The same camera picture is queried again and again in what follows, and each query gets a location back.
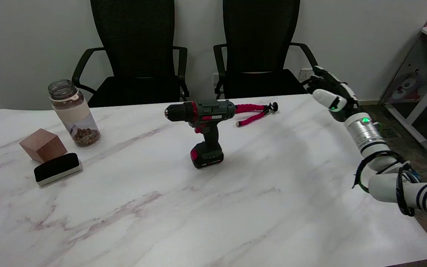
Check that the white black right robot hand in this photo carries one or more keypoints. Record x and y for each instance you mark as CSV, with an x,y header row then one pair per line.
x,y
337,98

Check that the grey red power screwdriver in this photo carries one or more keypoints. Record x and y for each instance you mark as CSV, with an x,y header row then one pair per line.
x,y
209,111

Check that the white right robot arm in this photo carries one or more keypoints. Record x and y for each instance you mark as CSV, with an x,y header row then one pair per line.
x,y
384,185

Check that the floor vent grille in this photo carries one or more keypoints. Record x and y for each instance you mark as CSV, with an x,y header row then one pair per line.
x,y
389,133

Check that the pink flexible mini tripod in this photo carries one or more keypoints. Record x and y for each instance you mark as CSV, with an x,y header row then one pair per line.
x,y
250,108

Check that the black mesh office chair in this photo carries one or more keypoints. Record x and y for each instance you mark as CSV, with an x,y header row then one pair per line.
x,y
135,37
258,37

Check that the glass jar with beans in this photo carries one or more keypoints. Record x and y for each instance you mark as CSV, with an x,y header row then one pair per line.
x,y
74,115

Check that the black white board eraser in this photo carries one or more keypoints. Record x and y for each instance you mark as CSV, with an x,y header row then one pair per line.
x,y
56,167

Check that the brown wooden cube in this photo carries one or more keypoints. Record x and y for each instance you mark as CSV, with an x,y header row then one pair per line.
x,y
43,146

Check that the white wall socket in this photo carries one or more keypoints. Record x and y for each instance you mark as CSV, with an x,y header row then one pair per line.
x,y
304,73

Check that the white wall outlet behind chair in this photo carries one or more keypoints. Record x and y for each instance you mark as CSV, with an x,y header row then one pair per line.
x,y
215,78

